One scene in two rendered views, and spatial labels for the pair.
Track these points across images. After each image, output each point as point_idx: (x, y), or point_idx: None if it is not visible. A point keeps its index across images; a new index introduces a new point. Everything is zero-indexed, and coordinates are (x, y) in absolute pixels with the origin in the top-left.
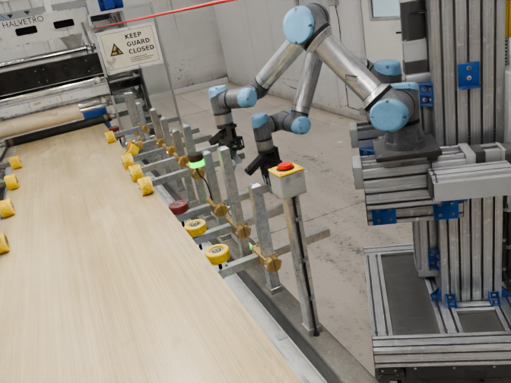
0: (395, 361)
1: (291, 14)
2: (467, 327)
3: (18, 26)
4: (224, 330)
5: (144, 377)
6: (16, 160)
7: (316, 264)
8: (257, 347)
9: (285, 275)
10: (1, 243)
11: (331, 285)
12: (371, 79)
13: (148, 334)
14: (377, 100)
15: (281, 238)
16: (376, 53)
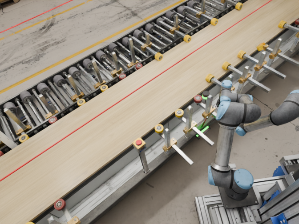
0: (196, 207)
1: (220, 105)
2: None
3: None
4: (115, 146)
5: (98, 133)
6: (238, 6)
7: (277, 162)
8: (108, 157)
9: (261, 149)
10: (157, 58)
11: (260, 174)
12: (218, 160)
13: (114, 126)
14: (211, 167)
15: (298, 138)
16: None
